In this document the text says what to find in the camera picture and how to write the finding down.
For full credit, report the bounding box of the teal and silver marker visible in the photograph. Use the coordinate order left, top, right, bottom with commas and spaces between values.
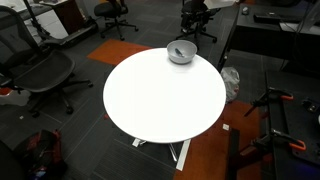
174, 47, 187, 59

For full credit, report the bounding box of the grey bowl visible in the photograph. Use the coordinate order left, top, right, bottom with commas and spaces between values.
166, 39, 198, 65

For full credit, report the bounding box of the white metal table base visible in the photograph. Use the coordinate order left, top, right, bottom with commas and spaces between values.
131, 136, 193, 172

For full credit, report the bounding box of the white plastic bag red print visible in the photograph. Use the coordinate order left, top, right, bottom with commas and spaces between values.
220, 66, 241, 104

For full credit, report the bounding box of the white sheet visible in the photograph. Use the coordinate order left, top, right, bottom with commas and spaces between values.
203, 0, 238, 10

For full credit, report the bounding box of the black office desk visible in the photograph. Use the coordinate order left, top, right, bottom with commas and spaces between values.
216, 2, 320, 73

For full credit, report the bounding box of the black mesh office chair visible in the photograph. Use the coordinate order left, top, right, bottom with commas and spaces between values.
0, 4, 94, 118

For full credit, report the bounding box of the white desk brown panel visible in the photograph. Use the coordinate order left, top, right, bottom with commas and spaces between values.
0, 0, 90, 41

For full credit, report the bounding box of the black keyboard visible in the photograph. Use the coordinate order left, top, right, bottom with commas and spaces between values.
253, 12, 303, 25

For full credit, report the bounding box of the red and black backpack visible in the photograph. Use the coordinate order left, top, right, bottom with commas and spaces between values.
12, 128, 65, 180

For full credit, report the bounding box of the white floor object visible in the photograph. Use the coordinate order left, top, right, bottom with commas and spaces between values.
0, 87, 32, 107

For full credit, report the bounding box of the small black box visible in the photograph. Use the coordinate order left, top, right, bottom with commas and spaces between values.
301, 97, 320, 115

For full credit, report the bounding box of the orange handled black clamp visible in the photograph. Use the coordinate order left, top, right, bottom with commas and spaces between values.
250, 128, 307, 157
244, 86, 295, 117

